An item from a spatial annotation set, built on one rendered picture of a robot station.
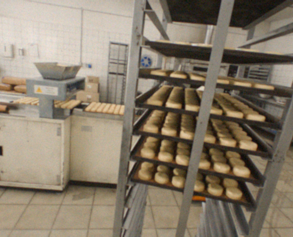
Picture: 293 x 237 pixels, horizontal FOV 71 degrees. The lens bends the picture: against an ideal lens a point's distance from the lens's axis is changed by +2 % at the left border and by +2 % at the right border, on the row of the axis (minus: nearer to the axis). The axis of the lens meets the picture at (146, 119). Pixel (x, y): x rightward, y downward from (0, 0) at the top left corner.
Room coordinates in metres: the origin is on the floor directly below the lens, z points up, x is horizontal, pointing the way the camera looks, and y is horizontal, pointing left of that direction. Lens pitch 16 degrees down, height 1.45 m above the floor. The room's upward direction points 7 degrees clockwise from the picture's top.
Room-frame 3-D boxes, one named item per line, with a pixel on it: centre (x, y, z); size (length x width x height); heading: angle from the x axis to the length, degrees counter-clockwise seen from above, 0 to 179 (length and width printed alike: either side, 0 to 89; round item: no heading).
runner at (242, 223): (0.86, -0.41, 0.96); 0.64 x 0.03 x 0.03; 171
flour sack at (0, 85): (4.96, 3.55, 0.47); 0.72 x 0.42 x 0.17; 10
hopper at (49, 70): (2.13, 0.94, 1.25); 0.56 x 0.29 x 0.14; 4
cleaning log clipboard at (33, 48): (5.61, 3.19, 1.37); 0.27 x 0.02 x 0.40; 99
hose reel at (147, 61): (6.03, 0.21, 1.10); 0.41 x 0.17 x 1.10; 99
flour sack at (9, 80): (5.01, 3.25, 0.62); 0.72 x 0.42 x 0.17; 106
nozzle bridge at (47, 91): (2.13, 0.94, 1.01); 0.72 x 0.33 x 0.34; 4
